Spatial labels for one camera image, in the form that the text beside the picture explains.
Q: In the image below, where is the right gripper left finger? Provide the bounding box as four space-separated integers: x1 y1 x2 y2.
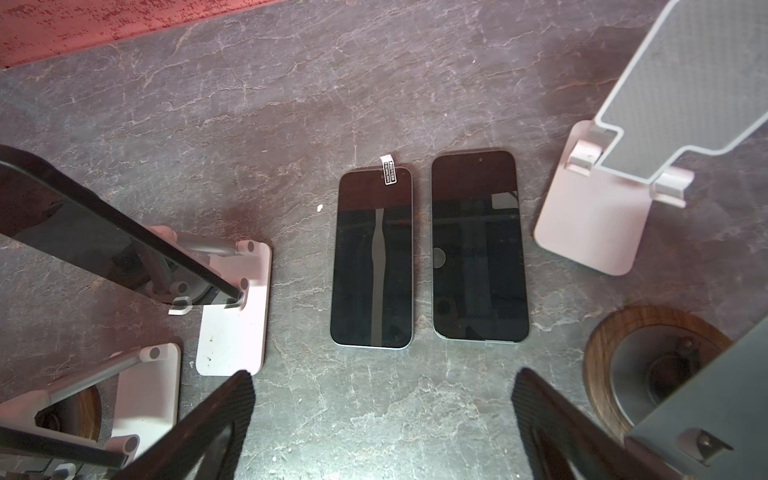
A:
114 370 256 479

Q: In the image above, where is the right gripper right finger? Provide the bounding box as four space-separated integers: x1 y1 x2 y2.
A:
511 368 659 479

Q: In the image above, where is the white phone stand front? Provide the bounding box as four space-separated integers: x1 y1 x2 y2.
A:
1 343 181 479

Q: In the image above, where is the round wooden stand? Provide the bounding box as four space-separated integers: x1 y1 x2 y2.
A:
35 386 102 441

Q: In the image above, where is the silver edged phone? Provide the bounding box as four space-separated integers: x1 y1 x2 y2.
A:
330 154 414 350

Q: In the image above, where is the black phone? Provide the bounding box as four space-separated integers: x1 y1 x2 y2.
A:
1 146 244 309
431 150 530 343
1 426 128 469

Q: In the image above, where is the white phone stand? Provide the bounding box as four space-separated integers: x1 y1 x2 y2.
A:
1 343 181 479
533 1 767 276
149 226 272 377

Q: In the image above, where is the grey stand wooden base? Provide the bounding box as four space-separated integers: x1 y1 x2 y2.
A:
582 304 768 480

